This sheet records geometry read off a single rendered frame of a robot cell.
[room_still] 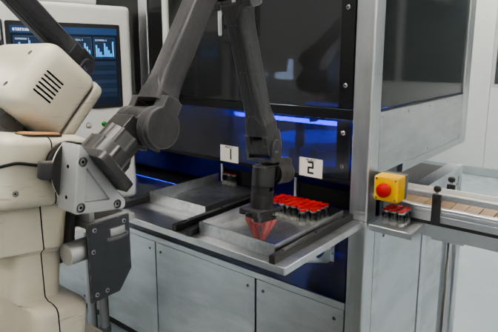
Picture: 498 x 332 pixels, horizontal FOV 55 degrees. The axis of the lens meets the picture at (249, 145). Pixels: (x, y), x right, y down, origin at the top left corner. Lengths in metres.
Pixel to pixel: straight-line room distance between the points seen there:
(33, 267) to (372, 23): 1.02
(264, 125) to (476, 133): 5.07
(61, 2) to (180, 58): 0.99
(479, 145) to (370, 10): 4.79
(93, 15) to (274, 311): 1.25
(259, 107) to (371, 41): 0.42
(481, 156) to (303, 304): 4.64
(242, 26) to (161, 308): 1.48
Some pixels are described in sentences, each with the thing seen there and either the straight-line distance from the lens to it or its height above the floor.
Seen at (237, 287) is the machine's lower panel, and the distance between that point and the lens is 1.86.
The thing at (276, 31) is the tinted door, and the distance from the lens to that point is 1.56.
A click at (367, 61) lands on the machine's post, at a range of 1.39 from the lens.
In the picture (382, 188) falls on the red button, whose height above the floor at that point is 1.00.
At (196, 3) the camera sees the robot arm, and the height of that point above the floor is 1.46.
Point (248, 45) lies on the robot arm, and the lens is 1.08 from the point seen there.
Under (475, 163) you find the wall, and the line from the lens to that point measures 6.13.
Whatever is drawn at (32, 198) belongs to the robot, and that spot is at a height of 1.13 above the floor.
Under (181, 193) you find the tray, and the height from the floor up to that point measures 0.88.
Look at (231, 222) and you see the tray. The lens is 1.42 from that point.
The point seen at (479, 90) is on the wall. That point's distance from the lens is 6.03.
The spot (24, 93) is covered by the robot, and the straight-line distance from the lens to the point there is 0.90.
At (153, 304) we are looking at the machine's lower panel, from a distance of 2.28.
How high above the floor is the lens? 1.36
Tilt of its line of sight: 11 degrees down
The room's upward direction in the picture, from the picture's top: straight up
